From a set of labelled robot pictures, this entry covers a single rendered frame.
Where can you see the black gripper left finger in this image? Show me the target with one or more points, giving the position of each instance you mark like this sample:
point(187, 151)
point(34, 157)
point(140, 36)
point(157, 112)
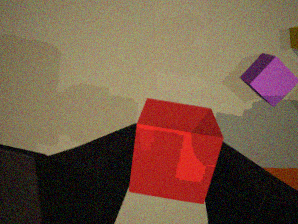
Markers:
point(84, 185)

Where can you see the small yellow block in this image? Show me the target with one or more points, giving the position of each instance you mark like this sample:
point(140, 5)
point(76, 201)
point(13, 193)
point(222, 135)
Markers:
point(294, 37)

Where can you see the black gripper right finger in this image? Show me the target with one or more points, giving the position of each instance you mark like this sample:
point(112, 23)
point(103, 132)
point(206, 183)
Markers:
point(242, 192)

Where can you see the purple cube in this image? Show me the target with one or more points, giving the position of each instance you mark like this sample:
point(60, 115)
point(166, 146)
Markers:
point(269, 78)

